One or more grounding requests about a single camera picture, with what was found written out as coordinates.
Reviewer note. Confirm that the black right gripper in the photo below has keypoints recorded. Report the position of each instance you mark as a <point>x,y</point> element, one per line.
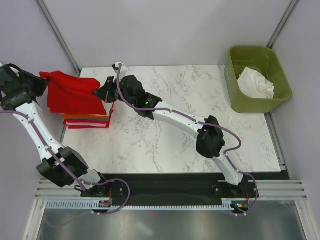
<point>105,92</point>

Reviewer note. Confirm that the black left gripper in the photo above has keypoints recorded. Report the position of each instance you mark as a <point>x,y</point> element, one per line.
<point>41,83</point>

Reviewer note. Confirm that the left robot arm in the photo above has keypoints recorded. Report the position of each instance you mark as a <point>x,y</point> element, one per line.
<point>60,164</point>

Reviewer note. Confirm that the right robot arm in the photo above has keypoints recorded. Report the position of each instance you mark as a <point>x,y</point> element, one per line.
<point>209,135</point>

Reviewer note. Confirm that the white crumpled t shirt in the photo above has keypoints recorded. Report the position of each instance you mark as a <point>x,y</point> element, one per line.
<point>254,85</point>

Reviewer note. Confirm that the green plastic bin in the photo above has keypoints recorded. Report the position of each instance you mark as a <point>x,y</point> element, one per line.
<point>266,62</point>

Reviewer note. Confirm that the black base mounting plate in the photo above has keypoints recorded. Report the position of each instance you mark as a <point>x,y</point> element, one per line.
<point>170,188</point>

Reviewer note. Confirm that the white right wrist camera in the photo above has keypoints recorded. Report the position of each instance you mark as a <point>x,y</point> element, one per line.
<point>121,71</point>

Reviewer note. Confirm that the left aluminium frame post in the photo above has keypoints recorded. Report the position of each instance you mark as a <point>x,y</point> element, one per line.
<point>58,35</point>

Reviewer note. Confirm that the aluminium frame post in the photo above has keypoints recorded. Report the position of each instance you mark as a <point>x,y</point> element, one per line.
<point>58,35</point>
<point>282,23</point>

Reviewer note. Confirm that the white slotted cable duct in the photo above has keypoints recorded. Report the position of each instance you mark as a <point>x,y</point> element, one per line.
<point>73,204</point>

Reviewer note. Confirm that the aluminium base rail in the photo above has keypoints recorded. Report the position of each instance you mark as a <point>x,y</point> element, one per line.
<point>268,190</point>

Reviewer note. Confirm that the right aluminium frame post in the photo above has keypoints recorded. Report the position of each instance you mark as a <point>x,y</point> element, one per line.
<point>282,23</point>

